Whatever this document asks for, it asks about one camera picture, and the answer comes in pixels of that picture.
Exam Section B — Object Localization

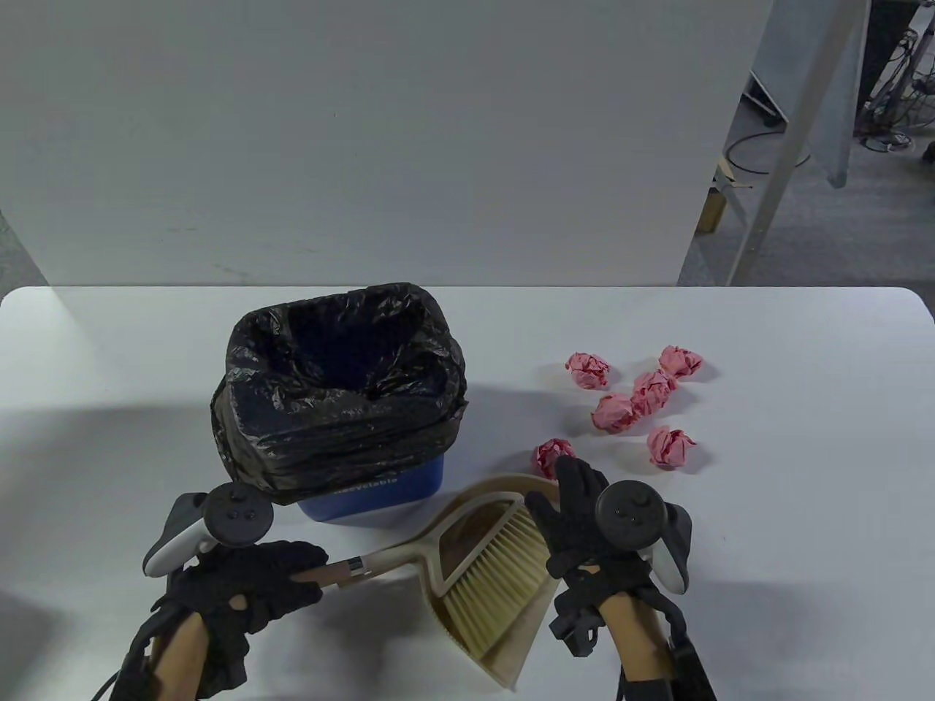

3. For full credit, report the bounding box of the person's left hand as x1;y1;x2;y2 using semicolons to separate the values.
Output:
150;540;329;698

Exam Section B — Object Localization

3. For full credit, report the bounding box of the person's right hand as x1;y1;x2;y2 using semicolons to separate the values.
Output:
526;456;658;596

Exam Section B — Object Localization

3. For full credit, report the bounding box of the pile of pink paper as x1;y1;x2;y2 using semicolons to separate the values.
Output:
532;345;703;474

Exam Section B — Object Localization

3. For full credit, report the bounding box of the beige plastic dustpan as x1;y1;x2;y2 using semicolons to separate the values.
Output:
416;473;567;691

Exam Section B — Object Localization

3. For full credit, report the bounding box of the blue recycling bin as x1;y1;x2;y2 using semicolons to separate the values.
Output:
296;453;446;524

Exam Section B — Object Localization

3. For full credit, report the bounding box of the black plastic bin bag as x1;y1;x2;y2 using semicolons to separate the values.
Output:
210;283;468;506

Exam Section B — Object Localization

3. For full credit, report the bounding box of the black forearm sensor box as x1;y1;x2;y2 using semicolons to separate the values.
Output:
110;606;169;701
668;628;720;701

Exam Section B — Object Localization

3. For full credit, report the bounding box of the person's right forearm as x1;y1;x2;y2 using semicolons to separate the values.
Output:
600;593;676;683

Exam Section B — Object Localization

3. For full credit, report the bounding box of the black and white controller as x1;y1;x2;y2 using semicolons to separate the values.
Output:
142;483;275;579
595;480;692;594

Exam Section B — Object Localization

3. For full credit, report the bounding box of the white table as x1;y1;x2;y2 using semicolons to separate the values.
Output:
0;286;935;701

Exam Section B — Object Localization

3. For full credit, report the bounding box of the wooden furniture foot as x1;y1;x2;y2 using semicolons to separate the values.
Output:
694;157;753;234

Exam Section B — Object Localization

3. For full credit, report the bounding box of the white partition board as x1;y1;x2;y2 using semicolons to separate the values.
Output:
0;0;775;287

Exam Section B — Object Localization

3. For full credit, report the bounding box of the grey panel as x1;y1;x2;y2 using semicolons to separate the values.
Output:
751;0;859;189

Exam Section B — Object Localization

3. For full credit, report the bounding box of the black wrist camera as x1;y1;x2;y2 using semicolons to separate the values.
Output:
548;584;608;656

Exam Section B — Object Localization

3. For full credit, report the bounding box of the white metal frame leg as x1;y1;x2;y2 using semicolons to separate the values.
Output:
725;0;871;287

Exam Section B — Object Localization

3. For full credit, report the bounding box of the tangle of floor cables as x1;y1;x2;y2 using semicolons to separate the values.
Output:
855;7;935;154

